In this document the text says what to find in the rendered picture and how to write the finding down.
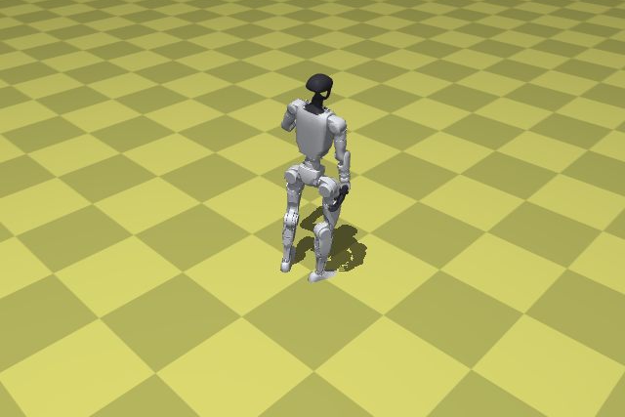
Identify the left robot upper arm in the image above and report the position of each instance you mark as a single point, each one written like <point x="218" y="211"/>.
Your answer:
<point x="288" y="123"/>

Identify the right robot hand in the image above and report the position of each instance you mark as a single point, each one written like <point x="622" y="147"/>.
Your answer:
<point x="343" y="191"/>

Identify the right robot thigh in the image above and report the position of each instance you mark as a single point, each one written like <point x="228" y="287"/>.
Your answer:
<point x="329" y="189"/>

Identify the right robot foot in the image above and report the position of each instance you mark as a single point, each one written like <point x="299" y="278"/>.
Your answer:
<point x="314" y="277"/>

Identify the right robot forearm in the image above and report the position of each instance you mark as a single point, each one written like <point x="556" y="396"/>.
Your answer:
<point x="344" y="170"/>

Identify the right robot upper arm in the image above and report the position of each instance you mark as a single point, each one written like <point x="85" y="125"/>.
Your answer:
<point x="338" y="127"/>

